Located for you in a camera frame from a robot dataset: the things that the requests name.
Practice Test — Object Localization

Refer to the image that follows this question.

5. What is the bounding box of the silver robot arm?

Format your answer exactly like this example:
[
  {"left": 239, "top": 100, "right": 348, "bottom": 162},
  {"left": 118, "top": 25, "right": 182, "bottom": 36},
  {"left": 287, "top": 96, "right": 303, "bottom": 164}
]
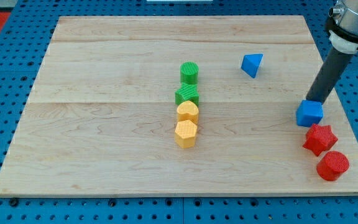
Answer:
[{"left": 325, "top": 0, "right": 358, "bottom": 54}]

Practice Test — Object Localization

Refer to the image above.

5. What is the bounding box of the blue triangle block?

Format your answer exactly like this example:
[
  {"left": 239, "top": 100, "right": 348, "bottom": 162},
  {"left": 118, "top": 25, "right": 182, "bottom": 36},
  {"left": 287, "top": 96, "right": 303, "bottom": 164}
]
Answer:
[{"left": 240, "top": 54, "right": 264, "bottom": 78}]

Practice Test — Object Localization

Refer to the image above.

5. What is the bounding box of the yellow heart block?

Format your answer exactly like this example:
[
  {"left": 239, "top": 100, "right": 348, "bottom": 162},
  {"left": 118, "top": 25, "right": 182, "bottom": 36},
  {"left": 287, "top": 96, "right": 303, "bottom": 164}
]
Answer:
[{"left": 177, "top": 101, "right": 199, "bottom": 125}]

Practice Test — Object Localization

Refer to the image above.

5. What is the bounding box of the yellow hexagon block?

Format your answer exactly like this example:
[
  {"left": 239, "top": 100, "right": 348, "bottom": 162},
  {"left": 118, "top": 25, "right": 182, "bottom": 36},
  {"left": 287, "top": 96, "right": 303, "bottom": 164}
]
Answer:
[{"left": 175, "top": 120, "right": 198, "bottom": 149}]

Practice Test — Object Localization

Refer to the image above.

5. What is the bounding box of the green star block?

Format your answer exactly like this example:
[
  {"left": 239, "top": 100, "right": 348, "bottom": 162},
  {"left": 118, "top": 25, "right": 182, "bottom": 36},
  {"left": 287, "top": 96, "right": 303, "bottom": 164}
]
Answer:
[{"left": 175, "top": 83, "right": 200, "bottom": 106}]

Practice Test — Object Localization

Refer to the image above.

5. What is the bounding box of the green cylinder block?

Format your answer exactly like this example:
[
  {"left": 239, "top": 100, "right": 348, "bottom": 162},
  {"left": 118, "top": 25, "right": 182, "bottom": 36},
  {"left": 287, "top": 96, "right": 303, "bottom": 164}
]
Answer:
[{"left": 180, "top": 62, "right": 199, "bottom": 85}]

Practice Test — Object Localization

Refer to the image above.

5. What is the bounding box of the light wooden board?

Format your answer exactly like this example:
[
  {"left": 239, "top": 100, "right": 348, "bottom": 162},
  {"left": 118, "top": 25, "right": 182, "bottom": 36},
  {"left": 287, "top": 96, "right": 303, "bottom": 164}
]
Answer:
[{"left": 0, "top": 16, "right": 358, "bottom": 198}]

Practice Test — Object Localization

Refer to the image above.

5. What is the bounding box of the blue cube block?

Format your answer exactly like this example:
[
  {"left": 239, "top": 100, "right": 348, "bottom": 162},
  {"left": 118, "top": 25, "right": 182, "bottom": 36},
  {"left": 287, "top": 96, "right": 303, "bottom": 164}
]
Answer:
[{"left": 296, "top": 100, "right": 324, "bottom": 127}]

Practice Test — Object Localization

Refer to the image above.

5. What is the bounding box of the red star block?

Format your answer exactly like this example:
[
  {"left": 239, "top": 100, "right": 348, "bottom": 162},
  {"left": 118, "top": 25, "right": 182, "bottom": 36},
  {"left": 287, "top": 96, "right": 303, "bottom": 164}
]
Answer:
[{"left": 303, "top": 124, "right": 338, "bottom": 156}]

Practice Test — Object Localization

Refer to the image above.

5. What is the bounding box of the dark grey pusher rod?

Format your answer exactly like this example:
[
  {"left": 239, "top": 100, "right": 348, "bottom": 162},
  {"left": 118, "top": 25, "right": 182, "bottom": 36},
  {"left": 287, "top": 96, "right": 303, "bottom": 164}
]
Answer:
[{"left": 306, "top": 47, "right": 353, "bottom": 105}]

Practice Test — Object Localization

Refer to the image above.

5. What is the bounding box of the red cylinder block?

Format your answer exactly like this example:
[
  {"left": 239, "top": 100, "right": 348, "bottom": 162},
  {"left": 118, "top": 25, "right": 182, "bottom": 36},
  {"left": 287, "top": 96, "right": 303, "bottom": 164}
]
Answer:
[{"left": 316, "top": 151, "right": 350, "bottom": 181}]

